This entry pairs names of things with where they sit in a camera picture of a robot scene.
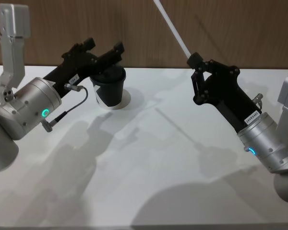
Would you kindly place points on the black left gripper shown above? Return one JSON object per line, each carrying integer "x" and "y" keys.
{"x": 69, "y": 69}

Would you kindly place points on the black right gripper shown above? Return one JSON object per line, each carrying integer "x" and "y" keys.
{"x": 226, "y": 91}

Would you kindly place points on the long white stick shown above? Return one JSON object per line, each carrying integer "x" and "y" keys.
{"x": 172, "y": 26}

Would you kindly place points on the black paper cup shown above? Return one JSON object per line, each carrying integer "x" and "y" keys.
{"x": 110, "y": 93}

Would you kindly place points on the white round coaster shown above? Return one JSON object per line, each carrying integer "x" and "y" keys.
{"x": 127, "y": 98}

